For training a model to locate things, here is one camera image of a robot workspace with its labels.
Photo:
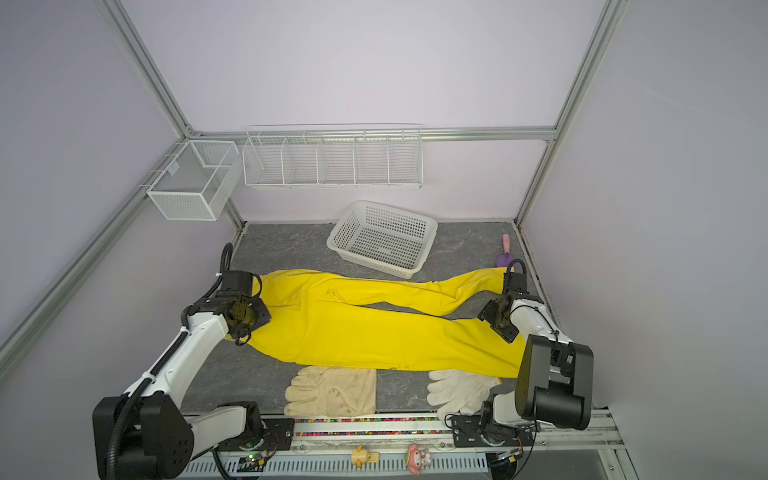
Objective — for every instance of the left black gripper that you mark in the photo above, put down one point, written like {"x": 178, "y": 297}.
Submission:
{"x": 264, "y": 318}

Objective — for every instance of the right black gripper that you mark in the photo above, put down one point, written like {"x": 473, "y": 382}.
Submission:
{"x": 488, "y": 313}

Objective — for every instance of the yellow trousers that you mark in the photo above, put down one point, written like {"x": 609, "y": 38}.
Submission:
{"x": 324, "y": 319}

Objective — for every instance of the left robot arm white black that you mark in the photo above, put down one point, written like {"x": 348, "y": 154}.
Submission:
{"x": 142, "y": 433}

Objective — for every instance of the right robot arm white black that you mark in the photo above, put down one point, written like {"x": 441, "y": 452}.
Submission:
{"x": 555, "y": 379}

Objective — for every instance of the purple pink small brush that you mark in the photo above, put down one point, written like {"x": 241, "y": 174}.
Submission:
{"x": 506, "y": 257}

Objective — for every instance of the white knit cotton glove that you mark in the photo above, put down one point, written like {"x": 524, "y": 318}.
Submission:
{"x": 456, "y": 392}

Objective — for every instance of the beige leather work glove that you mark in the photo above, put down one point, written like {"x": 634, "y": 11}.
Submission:
{"x": 331, "y": 392}

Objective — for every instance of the white plastic perforated basket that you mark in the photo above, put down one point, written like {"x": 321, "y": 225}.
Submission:
{"x": 383, "y": 238}

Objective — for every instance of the colourful bead strip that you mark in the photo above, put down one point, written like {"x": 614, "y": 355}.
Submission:
{"x": 387, "y": 425}

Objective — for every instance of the pink doll toy figure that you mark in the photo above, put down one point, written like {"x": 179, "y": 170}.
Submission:
{"x": 417, "y": 459}

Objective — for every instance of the yellow duck toy figure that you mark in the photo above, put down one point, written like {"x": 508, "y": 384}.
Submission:
{"x": 360, "y": 457}

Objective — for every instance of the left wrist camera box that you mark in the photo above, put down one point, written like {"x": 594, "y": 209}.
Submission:
{"x": 237, "y": 281}

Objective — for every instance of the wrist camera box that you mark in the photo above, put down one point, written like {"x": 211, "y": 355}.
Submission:
{"x": 237, "y": 281}
{"x": 515, "y": 278}

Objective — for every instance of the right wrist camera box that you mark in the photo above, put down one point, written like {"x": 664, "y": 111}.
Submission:
{"x": 515, "y": 278}

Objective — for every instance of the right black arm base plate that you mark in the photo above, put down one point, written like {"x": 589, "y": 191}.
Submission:
{"x": 472, "y": 431}

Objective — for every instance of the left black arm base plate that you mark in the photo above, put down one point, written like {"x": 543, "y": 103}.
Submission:
{"x": 276, "y": 435}

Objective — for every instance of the white mesh wall box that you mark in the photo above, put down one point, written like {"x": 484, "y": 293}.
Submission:
{"x": 198, "y": 181}

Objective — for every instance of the white wire wall shelf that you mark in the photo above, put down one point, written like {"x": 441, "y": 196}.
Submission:
{"x": 333, "y": 156}

